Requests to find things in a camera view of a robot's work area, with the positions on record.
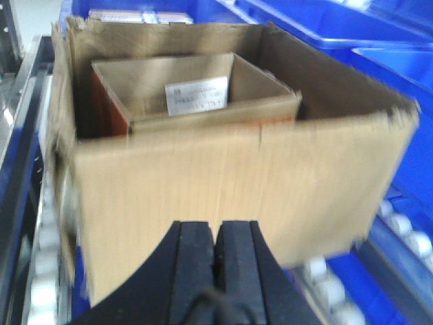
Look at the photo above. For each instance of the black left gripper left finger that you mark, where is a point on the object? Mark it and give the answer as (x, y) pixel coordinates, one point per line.
(163, 288)

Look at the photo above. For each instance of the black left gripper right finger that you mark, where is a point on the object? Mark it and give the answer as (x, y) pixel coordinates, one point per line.
(246, 270)

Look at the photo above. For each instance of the torn cardboard box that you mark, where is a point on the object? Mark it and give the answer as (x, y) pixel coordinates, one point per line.
(313, 184)

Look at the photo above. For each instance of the small cardboard box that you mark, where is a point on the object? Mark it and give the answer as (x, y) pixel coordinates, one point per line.
(129, 95)

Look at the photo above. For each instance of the steel flow rack shelf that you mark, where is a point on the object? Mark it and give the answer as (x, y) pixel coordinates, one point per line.
(33, 280)

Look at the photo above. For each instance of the white paper label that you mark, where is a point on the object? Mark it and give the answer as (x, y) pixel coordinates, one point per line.
(201, 95)

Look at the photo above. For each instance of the blue plastic bin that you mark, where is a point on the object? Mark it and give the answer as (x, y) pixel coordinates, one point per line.
(397, 55)

